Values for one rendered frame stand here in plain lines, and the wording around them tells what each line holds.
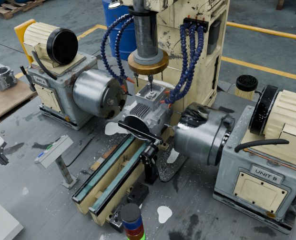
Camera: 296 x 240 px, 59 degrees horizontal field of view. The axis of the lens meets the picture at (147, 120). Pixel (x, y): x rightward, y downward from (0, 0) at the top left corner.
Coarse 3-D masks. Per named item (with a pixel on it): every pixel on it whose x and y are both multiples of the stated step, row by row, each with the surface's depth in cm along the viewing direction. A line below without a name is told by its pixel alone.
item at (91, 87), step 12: (84, 72) 141; (96, 72) 139; (108, 72) 141; (84, 84) 135; (96, 84) 133; (108, 84) 132; (84, 96) 135; (96, 96) 132; (108, 96) 135; (120, 96) 145; (84, 108) 141; (96, 108) 134; (108, 108) 139; (120, 108) 149
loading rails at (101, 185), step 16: (128, 144) 134; (144, 144) 134; (112, 160) 128; (128, 160) 140; (96, 176) 122; (112, 176) 131; (128, 176) 123; (80, 192) 116; (96, 192) 123; (112, 192) 114; (128, 192) 126; (80, 208) 117; (96, 208) 111; (112, 208) 120
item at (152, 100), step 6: (150, 84) 132; (156, 84) 131; (144, 90) 132; (150, 90) 133; (156, 90) 132; (162, 90) 127; (138, 96) 126; (144, 96) 130; (150, 96) 127; (156, 96) 129; (162, 96) 129; (144, 102) 126; (150, 102) 124; (156, 102) 126; (156, 108) 127
